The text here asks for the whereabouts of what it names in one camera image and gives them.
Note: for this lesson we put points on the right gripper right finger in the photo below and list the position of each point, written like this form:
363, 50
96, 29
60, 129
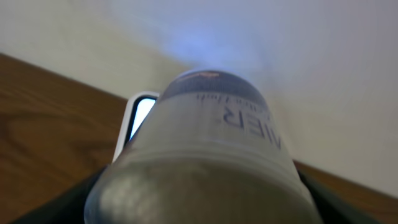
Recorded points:
332, 209

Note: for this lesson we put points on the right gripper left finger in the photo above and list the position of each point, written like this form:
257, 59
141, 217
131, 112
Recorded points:
64, 209

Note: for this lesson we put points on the white jar blue label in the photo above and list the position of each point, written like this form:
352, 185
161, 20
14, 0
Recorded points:
208, 152

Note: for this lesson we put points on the white barcode scanner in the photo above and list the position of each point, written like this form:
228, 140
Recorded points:
137, 108

